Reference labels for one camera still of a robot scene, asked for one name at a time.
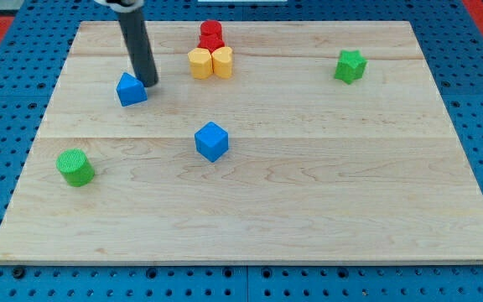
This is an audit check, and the green star block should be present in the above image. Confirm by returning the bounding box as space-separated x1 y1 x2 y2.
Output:
334 50 367 85

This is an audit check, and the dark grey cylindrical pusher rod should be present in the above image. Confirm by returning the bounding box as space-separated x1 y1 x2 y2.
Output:
117 3 158 87

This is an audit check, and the blue cube block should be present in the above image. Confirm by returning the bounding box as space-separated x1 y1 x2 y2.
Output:
195 122 229 163

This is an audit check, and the red cylinder block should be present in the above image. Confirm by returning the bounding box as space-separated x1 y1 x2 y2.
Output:
200 19 222 39

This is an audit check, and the yellow pentagon block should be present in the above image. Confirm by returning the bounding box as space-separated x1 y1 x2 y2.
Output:
187 48 213 79

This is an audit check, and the yellow heart block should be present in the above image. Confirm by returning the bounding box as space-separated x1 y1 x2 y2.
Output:
211 46 233 79

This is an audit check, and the green cylinder block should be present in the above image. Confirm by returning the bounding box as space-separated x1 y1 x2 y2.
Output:
55 148 95 187

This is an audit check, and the red star block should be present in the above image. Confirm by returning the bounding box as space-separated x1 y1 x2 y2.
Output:
197 35 226 53

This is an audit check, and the blue triangle block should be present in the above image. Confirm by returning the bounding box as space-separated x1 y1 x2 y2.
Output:
116 72 148 107

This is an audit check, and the light wooden board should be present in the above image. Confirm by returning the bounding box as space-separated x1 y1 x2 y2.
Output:
0 21 483 266

